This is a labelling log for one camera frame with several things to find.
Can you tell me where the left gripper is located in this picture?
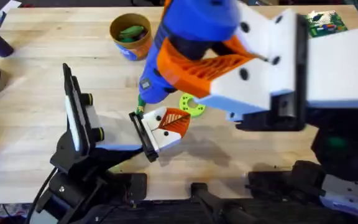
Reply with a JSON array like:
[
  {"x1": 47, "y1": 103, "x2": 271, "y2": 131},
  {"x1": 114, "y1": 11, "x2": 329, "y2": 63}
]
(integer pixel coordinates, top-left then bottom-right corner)
[{"x1": 89, "y1": 106, "x2": 191, "y2": 164}]

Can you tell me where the blue electric screwdriver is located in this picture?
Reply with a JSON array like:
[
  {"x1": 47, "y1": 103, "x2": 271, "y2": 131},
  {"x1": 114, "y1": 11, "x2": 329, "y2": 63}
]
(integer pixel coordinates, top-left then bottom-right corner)
[{"x1": 135, "y1": 0, "x2": 242, "y2": 118}]

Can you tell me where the green disc with holes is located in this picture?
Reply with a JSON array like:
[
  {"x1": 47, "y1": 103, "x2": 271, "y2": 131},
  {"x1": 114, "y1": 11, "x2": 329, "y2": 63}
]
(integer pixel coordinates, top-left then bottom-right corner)
[{"x1": 178, "y1": 93, "x2": 207, "y2": 118}]

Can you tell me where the green board with blocks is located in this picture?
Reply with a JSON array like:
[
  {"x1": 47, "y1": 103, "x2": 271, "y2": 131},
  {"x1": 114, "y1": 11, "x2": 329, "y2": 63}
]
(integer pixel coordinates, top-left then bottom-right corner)
[{"x1": 304, "y1": 9, "x2": 349, "y2": 39}]

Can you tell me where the brown tub with toys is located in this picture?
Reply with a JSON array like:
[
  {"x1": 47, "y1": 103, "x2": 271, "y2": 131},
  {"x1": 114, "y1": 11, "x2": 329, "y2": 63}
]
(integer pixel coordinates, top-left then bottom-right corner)
[{"x1": 109, "y1": 12, "x2": 154, "y2": 62}]

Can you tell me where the white flat box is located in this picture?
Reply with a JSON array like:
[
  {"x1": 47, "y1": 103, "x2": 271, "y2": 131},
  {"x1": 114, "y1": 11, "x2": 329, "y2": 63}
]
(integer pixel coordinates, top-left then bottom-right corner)
[{"x1": 0, "y1": 0, "x2": 22, "y2": 32}]

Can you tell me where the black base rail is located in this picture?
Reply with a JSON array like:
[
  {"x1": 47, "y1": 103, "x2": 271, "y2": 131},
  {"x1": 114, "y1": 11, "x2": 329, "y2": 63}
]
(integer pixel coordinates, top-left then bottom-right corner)
[{"x1": 98, "y1": 182, "x2": 326, "y2": 224}]

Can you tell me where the black cable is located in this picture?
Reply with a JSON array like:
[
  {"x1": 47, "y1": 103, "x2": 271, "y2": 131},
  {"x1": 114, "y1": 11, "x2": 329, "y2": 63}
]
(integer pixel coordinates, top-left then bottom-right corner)
[{"x1": 24, "y1": 167, "x2": 58, "y2": 224}]

